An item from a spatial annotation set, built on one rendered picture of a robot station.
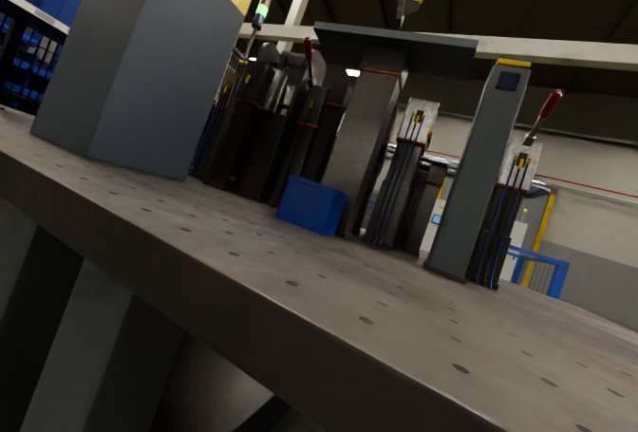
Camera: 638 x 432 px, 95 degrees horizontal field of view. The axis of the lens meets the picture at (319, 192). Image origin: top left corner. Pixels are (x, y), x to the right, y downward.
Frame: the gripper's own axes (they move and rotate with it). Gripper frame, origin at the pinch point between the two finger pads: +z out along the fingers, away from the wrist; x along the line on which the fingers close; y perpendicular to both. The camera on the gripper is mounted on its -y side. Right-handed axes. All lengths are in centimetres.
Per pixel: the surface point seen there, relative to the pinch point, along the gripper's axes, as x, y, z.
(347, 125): -6.7, 4.8, 35.2
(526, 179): 21, 40, 33
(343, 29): -12.0, -1.4, 14.4
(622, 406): -35, 50, 60
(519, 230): 833, 15, -50
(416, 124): 12.1, 12.8, 25.8
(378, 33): -9.5, 6.7, 14.3
